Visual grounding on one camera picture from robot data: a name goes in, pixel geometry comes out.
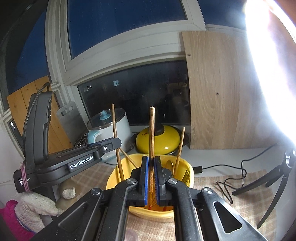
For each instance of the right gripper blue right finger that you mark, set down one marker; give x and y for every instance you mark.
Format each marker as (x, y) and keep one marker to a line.
(161, 176)

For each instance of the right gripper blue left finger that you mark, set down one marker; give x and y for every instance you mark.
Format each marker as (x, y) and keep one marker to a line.
(139, 193)

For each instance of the clear plastic spoon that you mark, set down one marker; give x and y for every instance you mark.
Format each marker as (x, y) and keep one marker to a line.
(131, 235)

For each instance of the pink sleeve forearm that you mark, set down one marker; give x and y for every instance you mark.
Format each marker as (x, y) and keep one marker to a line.
(11, 227)

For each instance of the black kitchen scissors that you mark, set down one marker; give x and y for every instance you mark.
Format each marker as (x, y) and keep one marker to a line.
(81, 141)

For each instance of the left gloved hand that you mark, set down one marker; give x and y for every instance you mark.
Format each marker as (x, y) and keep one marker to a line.
(32, 205)

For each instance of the yellow plastic bin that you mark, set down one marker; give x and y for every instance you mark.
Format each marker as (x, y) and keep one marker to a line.
(156, 213)

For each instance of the grey cutting board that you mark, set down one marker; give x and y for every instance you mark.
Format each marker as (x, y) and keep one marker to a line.
(71, 121)

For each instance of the pine wood plank board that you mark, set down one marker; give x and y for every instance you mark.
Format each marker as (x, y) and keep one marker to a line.
(33, 108)

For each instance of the white blue electric kettle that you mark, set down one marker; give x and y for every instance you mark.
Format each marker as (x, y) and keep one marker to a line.
(100, 127)

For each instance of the plaid tablecloth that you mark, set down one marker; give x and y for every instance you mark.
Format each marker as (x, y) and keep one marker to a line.
(198, 214)

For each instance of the light oak panel board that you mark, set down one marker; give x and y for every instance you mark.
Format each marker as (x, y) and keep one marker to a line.
(228, 110)

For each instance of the black tripod stand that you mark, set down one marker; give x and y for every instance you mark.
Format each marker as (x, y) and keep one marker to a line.
(281, 171)

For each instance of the white ring light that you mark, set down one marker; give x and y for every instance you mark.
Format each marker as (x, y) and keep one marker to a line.
(271, 40)

